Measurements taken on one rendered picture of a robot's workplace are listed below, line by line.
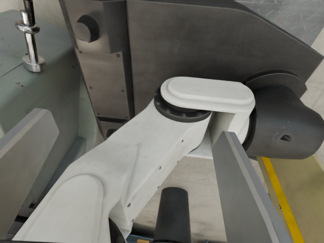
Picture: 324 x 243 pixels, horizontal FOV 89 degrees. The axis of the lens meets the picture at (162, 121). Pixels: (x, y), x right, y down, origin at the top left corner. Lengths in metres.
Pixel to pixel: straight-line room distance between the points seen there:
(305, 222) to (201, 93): 1.26
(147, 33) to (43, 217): 0.40
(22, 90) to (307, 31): 0.91
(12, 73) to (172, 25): 0.54
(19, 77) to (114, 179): 0.56
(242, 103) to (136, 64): 0.29
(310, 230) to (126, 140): 1.32
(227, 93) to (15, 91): 0.60
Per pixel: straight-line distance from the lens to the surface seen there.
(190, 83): 0.38
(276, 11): 0.67
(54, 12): 1.24
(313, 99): 1.51
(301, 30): 0.72
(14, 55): 0.82
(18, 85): 0.69
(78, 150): 1.44
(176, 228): 2.25
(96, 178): 0.23
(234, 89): 0.40
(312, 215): 1.47
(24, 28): 0.65
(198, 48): 0.46
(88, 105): 1.20
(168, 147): 0.30
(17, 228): 0.78
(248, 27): 0.47
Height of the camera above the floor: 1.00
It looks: 45 degrees down
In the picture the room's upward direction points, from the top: 172 degrees counter-clockwise
